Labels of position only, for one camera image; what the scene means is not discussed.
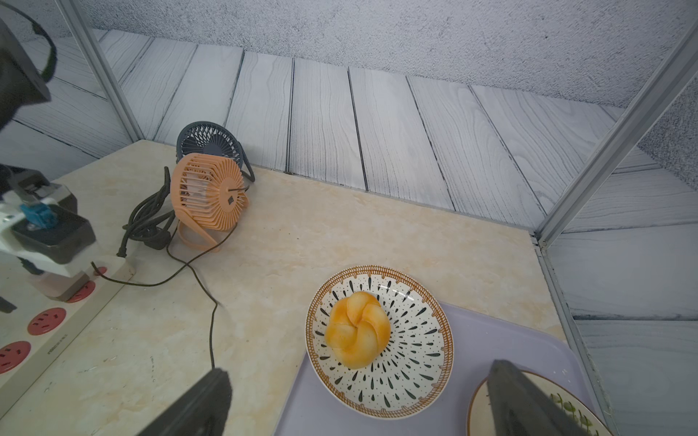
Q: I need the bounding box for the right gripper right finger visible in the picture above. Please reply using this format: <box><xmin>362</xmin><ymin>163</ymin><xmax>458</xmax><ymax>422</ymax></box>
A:
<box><xmin>486</xmin><ymin>360</ymin><xmax>589</xmax><ymax>435</ymax></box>

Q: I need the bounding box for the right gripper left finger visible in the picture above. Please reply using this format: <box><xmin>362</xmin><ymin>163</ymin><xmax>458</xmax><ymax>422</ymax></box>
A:
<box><xmin>139</xmin><ymin>368</ymin><xmax>233</xmax><ymax>435</ymax></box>

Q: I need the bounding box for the black fan cable to pink plug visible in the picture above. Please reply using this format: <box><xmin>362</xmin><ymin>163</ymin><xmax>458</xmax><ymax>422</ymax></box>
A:
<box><xmin>90</xmin><ymin>184</ymin><xmax>252</xmax><ymax>289</ymax></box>

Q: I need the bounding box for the black fan cable to green plug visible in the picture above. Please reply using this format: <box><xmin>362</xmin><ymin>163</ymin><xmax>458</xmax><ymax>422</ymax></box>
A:
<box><xmin>165</xmin><ymin>239</ymin><xmax>220</xmax><ymax>371</ymax></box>

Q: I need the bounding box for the white red power strip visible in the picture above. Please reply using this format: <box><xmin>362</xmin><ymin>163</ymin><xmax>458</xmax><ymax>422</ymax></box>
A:
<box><xmin>1</xmin><ymin>256</ymin><xmax>135</xmax><ymax>415</ymax></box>

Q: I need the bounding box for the pink USB charger plug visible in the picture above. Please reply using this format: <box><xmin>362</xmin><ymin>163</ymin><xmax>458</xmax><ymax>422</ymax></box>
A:
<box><xmin>28</xmin><ymin>272</ymin><xmax>89</xmax><ymax>302</ymax></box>

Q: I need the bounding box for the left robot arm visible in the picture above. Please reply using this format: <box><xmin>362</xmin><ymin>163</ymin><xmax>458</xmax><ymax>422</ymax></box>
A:
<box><xmin>1</xmin><ymin>1</ymin><xmax>57</xmax><ymax>129</ymax></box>

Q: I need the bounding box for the orange desk fan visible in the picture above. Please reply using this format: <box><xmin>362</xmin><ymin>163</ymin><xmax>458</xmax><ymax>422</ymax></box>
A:
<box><xmin>170</xmin><ymin>153</ymin><xmax>249</xmax><ymax>252</ymax></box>

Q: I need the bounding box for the dark blue desk fan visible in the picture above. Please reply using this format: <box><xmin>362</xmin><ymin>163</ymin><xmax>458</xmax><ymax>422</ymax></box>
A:
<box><xmin>176</xmin><ymin>121</ymin><xmax>256</xmax><ymax>183</ymax></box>

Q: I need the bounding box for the floral plate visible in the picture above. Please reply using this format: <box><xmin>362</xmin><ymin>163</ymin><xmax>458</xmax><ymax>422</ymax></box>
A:
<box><xmin>467</xmin><ymin>371</ymin><xmax>612</xmax><ymax>436</ymax></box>

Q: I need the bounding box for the lavender tray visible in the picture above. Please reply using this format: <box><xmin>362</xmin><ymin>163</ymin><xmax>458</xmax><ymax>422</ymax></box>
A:
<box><xmin>276</xmin><ymin>304</ymin><xmax>598</xmax><ymax>435</ymax></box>

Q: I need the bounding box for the patterned plate with brown rim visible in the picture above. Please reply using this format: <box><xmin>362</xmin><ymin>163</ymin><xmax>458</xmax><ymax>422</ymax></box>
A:
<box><xmin>305</xmin><ymin>265</ymin><xmax>454</xmax><ymax>420</ymax></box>

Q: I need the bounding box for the yellow bread roll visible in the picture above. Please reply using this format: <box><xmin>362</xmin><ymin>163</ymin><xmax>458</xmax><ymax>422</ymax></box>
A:
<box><xmin>325</xmin><ymin>292</ymin><xmax>391</xmax><ymax>370</ymax></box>

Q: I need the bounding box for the black power strip cord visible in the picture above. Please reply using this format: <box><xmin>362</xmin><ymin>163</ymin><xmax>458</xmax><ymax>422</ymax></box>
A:
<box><xmin>115</xmin><ymin>166</ymin><xmax>178</xmax><ymax>260</ymax></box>

